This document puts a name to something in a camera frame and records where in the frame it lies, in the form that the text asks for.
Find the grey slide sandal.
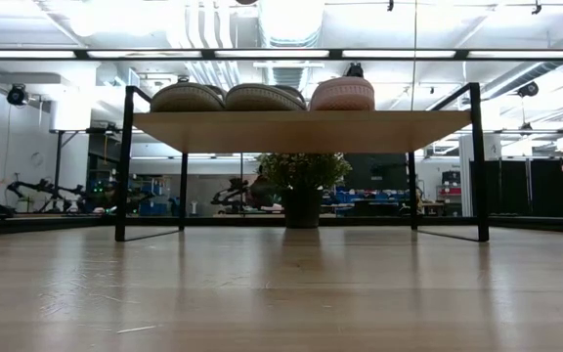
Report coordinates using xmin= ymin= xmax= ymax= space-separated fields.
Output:
xmin=223 ymin=82 xmax=308 ymax=112
xmin=149 ymin=81 xmax=227 ymax=114

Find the pink slide sandal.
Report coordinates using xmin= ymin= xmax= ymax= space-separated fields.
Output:
xmin=308 ymin=75 xmax=376 ymax=112

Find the wooden shelf with black legs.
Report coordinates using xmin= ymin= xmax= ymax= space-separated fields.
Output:
xmin=113 ymin=81 xmax=491 ymax=244

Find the small potted green plant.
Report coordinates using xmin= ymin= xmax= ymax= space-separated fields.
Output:
xmin=256 ymin=152 xmax=354 ymax=230

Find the person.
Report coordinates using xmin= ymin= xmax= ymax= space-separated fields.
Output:
xmin=246 ymin=165 xmax=282 ymax=212

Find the black monitor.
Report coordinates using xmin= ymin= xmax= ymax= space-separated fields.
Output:
xmin=342 ymin=153 xmax=410 ymax=193

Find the black partition screen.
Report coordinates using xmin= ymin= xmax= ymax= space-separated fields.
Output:
xmin=469 ymin=156 xmax=563 ymax=219

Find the black metal rig frame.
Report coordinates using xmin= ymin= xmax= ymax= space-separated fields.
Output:
xmin=0 ymin=47 xmax=563 ymax=235

